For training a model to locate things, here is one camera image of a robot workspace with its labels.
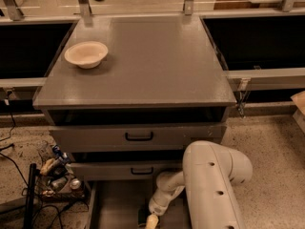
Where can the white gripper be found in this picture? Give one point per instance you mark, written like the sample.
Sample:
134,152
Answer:
156,206

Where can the green yellow sponge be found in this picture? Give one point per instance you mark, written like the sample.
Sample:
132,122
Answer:
143,213

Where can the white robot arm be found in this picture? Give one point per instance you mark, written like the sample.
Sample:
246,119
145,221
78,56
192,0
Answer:
209,173

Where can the grey open bottom drawer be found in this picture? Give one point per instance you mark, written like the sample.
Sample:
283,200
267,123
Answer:
115,204

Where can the grey middle drawer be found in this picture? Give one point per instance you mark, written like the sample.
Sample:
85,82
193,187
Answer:
122,170

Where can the grey top drawer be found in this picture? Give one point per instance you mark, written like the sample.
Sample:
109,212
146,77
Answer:
124,138

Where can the grey cabinet with counter top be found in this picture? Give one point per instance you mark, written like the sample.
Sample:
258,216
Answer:
159,70

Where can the white paper bowl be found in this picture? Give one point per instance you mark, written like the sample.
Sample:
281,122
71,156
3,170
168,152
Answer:
86,55

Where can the black middle drawer handle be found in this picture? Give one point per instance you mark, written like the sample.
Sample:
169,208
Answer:
142,171

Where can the black drawer handle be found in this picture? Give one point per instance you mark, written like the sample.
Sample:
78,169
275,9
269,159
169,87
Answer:
147,137
142,171

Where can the black top drawer handle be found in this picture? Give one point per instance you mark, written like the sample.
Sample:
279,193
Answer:
147,137

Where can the wire basket with clutter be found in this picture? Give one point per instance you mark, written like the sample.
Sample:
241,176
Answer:
56,181

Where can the black stand post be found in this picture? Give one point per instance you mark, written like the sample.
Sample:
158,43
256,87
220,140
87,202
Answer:
30,197

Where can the metal frame rail left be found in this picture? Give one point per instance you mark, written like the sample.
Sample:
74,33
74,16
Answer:
22,82

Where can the metal frame rail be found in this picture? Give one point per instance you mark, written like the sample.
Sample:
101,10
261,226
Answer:
269,79
22,82

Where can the metal frame rail right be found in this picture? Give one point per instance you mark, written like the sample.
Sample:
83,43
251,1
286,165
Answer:
269,79

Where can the metal upright post far left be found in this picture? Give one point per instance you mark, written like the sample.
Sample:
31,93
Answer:
15,14

